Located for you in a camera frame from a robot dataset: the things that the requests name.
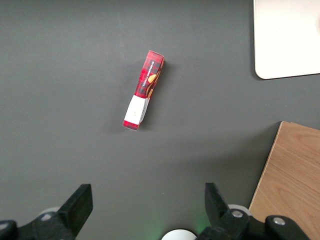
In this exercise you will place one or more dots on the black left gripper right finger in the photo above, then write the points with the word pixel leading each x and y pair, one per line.
pixel 217 207

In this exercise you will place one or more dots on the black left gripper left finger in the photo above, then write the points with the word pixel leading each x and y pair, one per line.
pixel 78 207

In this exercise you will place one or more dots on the red cookie box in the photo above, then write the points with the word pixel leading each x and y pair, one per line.
pixel 147 82

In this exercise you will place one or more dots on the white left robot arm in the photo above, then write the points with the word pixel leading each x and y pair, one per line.
pixel 178 236

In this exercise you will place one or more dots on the beige plastic tray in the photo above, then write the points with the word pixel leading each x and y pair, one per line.
pixel 285 37

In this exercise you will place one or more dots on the wooden two-drawer cabinet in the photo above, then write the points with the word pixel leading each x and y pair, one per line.
pixel 292 175

